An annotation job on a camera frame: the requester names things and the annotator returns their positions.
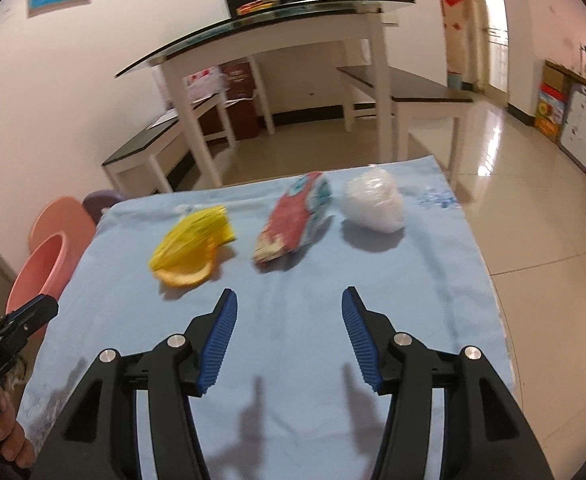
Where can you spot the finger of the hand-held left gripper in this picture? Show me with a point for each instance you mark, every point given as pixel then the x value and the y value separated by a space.
pixel 33 312

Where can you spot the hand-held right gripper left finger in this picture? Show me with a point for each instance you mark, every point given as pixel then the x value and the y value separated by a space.
pixel 218 340

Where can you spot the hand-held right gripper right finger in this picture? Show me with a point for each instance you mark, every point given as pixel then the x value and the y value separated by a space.
pixel 360 340

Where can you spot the pink plastic bucket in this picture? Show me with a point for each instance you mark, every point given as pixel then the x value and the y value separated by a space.
pixel 38 270

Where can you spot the person's left hand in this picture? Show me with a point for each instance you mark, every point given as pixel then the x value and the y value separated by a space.
pixel 10 435

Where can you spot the orange peel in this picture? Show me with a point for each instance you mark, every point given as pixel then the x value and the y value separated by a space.
pixel 188 276

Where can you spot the light blue floral tablecloth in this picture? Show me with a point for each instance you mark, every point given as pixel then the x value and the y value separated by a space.
pixel 298 285

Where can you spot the pink plastic stool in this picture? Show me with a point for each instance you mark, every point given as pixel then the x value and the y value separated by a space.
pixel 63 215

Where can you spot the yellow plastic wrapper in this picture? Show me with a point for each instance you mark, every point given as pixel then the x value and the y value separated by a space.
pixel 193 235

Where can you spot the purple plastic stool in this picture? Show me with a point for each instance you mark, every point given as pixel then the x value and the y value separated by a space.
pixel 100 200

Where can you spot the red snack bag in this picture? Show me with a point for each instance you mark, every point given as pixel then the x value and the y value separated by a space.
pixel 288 220

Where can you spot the white plastic bag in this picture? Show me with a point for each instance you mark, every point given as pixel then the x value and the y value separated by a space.
pixel 373 200

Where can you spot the white bench with dark seat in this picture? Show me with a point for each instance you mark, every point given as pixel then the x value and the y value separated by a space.
pixel 403 85
pixel 143 140

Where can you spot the white paper sheet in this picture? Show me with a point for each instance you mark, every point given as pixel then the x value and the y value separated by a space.
pixel 165 117

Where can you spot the dark red paper bag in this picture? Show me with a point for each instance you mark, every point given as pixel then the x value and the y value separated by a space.
pixel 240 95

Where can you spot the clear plastic bag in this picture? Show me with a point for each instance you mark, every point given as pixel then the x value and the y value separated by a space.
pixel 205 82

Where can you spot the colourful cardboard box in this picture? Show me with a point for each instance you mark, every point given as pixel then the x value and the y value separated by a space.
pixel 548 110

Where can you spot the purple framed drawing board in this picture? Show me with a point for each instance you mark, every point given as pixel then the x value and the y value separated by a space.
pixel 585 125

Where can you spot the glass top white table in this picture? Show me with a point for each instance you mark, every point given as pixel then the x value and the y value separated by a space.
pixel 273 15

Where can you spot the wooden desk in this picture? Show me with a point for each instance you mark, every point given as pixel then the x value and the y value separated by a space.
pixel 555 72

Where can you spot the glass door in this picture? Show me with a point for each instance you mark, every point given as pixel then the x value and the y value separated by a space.
pixel 495 35

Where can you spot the red tray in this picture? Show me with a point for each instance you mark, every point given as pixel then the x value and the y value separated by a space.
pixel 255 8

